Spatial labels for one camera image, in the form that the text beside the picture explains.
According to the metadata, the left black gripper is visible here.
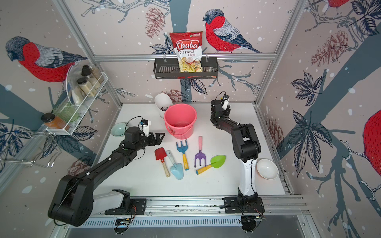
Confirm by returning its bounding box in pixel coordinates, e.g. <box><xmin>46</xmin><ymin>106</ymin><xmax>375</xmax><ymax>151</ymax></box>
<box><xmin>134</xmin><ymin>130</ymin><xmax>165</xmax><ymax>151</ymax></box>

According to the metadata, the red toy shovel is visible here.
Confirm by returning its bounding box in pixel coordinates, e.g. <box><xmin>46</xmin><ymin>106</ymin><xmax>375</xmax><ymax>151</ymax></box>
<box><xmin>154</xmin><ymin>147</ymin><xmax>170</xmax><ymax>178</ymax></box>

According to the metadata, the blue toy rake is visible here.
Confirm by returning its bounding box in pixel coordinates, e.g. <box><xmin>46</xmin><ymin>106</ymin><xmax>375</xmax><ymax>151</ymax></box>
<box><xmin>176</xmin><ymin>140</ymin><xmax>189</xmax><ymax>171</ymax></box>

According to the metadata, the light blue toy trowel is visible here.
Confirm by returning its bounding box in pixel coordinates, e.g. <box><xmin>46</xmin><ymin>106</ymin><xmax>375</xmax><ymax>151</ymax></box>
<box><xmin>166</xmin><ymin>150</ymin><xmax>184</xmax><ymax>180</ymax></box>

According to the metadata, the purple toy fork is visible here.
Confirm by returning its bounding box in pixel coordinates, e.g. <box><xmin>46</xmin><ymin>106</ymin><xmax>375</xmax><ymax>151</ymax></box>
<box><xmin>194</xmin><ymin>136</ymin><xmax>206</xmax><ymax>168</ymax></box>

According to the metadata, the green toy spade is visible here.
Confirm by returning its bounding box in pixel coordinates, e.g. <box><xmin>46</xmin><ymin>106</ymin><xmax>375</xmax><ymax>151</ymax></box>
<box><xmin>196</xmin><ymin>155</ymin><xmax>226</xmax><ymax>175</ymax></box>

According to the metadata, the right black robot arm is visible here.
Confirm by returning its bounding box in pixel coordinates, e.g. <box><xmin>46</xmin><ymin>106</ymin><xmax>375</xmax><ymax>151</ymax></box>
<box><xmin>210</xmin><ymin>99</ymin><xmax>262</xmax><ymax>210</ymax></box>

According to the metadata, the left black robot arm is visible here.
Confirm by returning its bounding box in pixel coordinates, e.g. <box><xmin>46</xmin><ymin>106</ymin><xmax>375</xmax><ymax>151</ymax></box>
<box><xmin>48</xmin><ymin>127</ymin><xmax>165</xmax><ymax>227</ymax></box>

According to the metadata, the pink plastic bucket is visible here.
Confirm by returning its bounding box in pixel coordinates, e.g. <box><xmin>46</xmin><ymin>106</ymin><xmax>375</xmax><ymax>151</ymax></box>
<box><xmin>164</xmin><ymin>104</ymin><xmax>197</xmax><ymax>140</ymax></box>

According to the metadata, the light green bowl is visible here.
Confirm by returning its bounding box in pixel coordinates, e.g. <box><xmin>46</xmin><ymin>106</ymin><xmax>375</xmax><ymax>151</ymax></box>
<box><xmin>111</xmin><ymin>123</ymin><xmax>128</xmax><ymax>137</ymax></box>

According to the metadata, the white slanted cup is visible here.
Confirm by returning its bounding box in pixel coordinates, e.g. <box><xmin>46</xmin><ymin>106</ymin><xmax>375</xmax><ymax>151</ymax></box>
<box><xmin>154</xmin><ymin>93</ymin><xmax>173</xmax><ymax>118</ymax></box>

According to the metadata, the white bowl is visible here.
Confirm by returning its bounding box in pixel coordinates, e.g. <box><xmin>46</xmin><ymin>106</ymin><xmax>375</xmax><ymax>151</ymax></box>
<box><xmin>257</xmin><ymin>159</ymin><xmax>279</xmax><ymax>180</ymax></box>

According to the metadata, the Chuba cassava chips bag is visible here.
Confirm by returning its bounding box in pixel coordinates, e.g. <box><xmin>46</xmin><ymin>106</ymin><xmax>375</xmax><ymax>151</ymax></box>
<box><xmin>170</xmin><ymin>32</ymin><xmax>202</xmax><ymax>72</ymax></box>

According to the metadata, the black lid spice jar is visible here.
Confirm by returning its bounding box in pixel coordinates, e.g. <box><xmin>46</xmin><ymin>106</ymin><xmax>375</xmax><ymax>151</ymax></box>
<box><xmin>81</xmin><ymin>65</ymin><xmax>104</xmax><ymax>89</ymax></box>
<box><xmin>77</xmin><ymin>77</ymin><xmax>97</xmax><ymax>97</ymax></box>

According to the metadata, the green glass bowl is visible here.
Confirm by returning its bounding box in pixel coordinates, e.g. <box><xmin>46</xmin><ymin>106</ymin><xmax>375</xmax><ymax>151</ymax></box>
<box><xmin>53</xmin><ymin>102</ymin><xmax>79</xmax><ymax>123</ymax></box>

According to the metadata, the horizontal aluminium bar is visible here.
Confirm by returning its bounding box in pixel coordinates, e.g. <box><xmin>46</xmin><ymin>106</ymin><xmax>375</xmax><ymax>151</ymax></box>
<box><xmin>93</xmin><ymin>53</ymin><xmax>277</xmax><ymax>62</ymax></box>

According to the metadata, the orange sauce jar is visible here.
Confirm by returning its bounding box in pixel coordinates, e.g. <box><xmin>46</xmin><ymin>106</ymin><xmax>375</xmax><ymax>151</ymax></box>
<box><xmin>41</xmin><ymin>113</ymin><xmax>69</xmax><ymax>130</ymax></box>

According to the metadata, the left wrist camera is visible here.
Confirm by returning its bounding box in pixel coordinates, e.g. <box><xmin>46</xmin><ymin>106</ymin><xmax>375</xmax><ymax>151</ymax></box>
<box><xmin>140</xmin><ymin>119</ymin><xmax>151</xmax><ymax>137</ymax></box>

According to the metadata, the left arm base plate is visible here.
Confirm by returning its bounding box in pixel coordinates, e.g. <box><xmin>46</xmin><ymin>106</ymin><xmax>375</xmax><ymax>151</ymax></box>
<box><xmin>105</xmin><ymin>198</ymin><xmax>147</xmax><ymax>215</ymax></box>

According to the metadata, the black wall basket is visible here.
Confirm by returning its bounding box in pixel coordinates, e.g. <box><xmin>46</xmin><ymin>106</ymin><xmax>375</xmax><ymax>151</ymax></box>
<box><xmin>153</xmin><ymin>58</ymin><xmax>218</xmax><ymax>79</ymax></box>

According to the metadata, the white wire wall shelf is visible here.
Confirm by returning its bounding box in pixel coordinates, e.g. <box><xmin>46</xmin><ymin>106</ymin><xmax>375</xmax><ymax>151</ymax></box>
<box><xmin>47</xmin><ymin>60</ymin><xmax>109</xmax><ymax>135</ymax></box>

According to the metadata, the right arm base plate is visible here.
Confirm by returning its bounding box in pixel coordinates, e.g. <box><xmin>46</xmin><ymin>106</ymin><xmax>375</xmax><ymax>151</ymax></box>
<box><xmin>221</xmin><ymin>197</ymin><xmax>265</xmax><ymax>214</ymax></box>

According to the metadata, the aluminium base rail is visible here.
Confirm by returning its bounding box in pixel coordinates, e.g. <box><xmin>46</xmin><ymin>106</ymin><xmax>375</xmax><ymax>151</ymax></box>
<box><xmin>91</xmin><ymin>191</ymin><xmax>310</xmax><ymax>216</ymax></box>

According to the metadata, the chrome wire rack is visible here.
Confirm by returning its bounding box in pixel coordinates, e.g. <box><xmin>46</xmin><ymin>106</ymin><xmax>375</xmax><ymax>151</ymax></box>
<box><xmin>1</xmin><ymin>128</ymin><xmax>62</xmax><ymax>170</ymax></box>

